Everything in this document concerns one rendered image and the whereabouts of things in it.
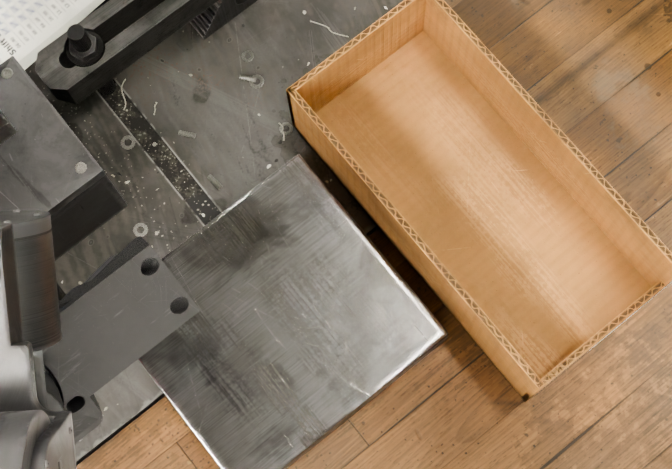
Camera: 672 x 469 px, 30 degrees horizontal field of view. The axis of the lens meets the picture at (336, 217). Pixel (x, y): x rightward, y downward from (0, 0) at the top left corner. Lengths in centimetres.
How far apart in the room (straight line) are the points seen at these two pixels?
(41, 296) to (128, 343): 8
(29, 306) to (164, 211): 32
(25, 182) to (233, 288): 15
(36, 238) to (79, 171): 24
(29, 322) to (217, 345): 28
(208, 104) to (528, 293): 26
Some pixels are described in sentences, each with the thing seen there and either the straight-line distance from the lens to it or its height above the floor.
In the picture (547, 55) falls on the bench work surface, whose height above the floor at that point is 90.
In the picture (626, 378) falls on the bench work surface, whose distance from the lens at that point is 86.
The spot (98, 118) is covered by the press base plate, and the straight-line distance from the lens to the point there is 91.
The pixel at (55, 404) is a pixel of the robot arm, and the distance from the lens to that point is 58.
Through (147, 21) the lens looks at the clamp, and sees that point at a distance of 84.
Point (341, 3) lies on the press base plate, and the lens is 92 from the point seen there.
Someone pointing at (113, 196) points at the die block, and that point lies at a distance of 85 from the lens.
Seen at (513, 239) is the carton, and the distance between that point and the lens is 86.
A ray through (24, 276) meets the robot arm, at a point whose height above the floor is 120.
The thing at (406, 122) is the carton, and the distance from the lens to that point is 88.
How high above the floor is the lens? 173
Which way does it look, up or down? 75 degrees down
